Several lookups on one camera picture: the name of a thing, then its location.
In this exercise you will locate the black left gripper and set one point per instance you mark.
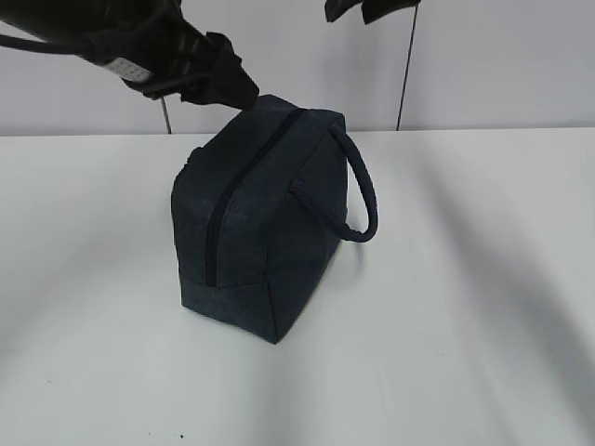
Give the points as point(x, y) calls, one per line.
point(157, 52)

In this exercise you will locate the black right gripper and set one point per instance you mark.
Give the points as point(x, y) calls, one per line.
point(372, 10)

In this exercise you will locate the dark blue fabric lunch bag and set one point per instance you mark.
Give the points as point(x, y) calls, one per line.
point(259, 211)

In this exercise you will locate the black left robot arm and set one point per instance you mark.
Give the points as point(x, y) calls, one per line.
point(55, 27)

